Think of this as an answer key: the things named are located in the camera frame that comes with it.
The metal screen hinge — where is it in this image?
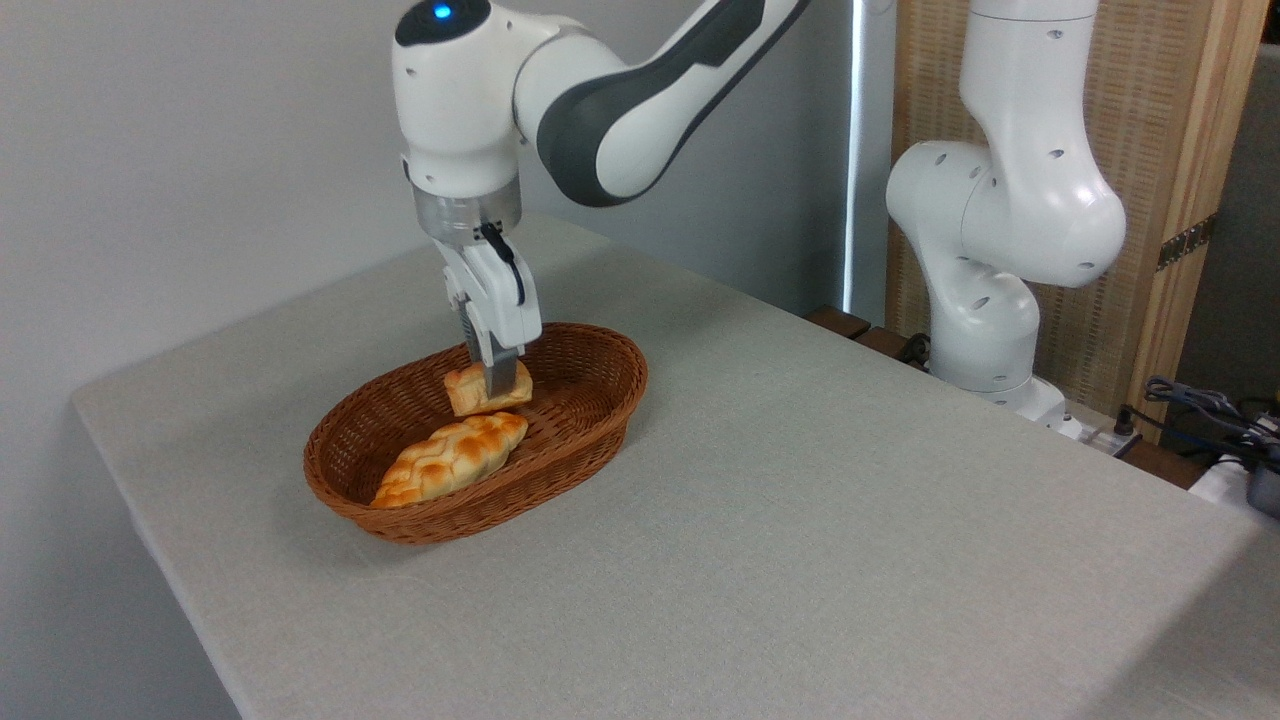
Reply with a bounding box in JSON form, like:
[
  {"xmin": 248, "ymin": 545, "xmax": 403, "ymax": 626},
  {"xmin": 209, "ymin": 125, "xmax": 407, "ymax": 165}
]
[{"xmin": 1157, "ymin": 214, "xmax": 1218, "ymax": 272}]

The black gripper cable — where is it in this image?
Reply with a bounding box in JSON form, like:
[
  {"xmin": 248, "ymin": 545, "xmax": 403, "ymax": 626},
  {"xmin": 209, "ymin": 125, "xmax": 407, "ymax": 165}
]
[{"xmin": 480, "ymin": 222, "xmax": 527, "ymax": 307}]

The bundle of dark cables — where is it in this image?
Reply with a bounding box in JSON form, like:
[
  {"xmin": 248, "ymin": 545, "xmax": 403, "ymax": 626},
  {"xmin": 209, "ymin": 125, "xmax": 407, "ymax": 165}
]
[{"xmin": 1115, "ymin": 376, "xmax": 1280, "ymax": 473}]

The brown oval wicker basket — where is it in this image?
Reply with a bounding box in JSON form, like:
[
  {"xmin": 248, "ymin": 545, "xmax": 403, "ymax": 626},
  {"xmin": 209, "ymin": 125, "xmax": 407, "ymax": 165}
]
[{"xmin": 303, "ymin": 322, "xmax": 649, "ymax": 546}]

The round knotted bread roll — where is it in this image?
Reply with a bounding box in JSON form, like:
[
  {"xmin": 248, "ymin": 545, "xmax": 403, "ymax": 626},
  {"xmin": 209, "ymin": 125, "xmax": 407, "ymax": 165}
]
[{"xmin": 443, "ymin": 360, "xmax": 534, "ymax": 418}]

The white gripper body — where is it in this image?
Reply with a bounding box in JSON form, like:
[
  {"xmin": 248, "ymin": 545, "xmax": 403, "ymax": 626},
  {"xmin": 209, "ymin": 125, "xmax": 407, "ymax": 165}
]
[{"xmin": 440, "ymin": 235, "xmax": 544, "ymax": 367}]

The dark brown wooden block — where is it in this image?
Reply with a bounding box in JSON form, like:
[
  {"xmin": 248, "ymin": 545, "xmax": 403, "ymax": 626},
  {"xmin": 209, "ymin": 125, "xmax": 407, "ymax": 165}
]
[
  {"xmin": 806, "ymin": 306, "xmax": 873, "ymax": 341},
  {"xmin": 854, "ymin": 326, "xmax": 931, "ymax": 373}
]

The wooden woven folding screen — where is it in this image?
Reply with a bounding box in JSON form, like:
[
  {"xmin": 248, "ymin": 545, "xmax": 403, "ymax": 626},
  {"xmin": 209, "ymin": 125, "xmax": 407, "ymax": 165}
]
[{"xmin": 886, "ymin": 0, "xmax": 1271, "ymax": 441}]

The white power strip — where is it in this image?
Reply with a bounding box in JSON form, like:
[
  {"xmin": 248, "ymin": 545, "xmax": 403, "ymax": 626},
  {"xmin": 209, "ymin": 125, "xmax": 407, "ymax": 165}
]
[{"xmin": 1058, "ymin": 400, "xmax": 1143, "ymax": 457}]

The white vertical light strip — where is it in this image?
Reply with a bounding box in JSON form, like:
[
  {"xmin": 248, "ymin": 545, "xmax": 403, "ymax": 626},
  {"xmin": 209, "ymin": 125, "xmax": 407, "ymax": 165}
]
[{"xmin": 842, "ymin": 0, "xmax": 863, "ymax": 313}]

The long braided bread loaf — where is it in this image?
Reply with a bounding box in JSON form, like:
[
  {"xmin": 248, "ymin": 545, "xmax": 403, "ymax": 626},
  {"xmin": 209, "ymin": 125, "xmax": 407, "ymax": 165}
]
[{"xmin": 371, "ymin": 412, "xmax": 529, "ymax": 509}]

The grey tablecloth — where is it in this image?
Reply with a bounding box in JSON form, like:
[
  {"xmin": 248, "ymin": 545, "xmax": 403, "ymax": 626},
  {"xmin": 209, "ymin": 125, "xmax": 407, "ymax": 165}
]
[{"xmin": 72, "ymin": 212, "xmax": 1280, "ymax": 720}]

